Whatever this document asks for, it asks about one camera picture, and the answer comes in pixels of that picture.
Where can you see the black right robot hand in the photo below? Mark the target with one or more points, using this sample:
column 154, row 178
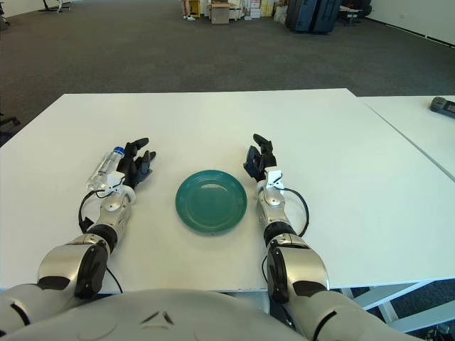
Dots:
column 261, row 161

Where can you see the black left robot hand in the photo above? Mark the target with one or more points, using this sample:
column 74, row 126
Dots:
column 129, row 167

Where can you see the clear bottle with blue cap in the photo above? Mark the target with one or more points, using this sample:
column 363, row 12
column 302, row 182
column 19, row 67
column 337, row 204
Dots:
column 101, row 170

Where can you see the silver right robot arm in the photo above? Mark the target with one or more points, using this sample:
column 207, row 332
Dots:
column 273, row 202

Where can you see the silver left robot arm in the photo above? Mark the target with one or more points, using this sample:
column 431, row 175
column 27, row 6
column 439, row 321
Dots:
column 113, row 209

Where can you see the green round plate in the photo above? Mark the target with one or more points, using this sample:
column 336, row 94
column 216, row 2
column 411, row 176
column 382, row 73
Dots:
column 211, row 202

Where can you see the black office chair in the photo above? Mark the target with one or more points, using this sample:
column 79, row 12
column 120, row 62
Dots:
column 9, row 120

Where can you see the white bag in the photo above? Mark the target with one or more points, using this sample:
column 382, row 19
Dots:
column 280, row 15

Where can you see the black suitcase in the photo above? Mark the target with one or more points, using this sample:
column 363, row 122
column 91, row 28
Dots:
column 291, row 14

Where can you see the blue suitcase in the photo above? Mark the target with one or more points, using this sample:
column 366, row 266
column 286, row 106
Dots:
column 305, row 16

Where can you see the brown cardboard box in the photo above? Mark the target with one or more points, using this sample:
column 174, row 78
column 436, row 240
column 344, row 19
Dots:
column 219, row 14

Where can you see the stack of white boxes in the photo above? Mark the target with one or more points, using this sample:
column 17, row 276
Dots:
column 249, row 9

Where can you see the grey robot torso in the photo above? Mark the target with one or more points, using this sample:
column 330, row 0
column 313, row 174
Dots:
column 142, row 319

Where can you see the navy suitcase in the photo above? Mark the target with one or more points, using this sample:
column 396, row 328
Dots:
column 327, row 16

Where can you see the person legs with white shoes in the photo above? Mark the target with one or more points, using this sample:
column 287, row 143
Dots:
column 189, row 17

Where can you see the yellow cabinet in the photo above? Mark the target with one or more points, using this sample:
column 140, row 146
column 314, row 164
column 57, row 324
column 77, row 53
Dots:
column 195, row 7

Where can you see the black stand base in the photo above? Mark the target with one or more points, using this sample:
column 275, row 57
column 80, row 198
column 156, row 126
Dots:
column 53, row 8

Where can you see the black handheld device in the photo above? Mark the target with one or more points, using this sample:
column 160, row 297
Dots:
column 442, row 106

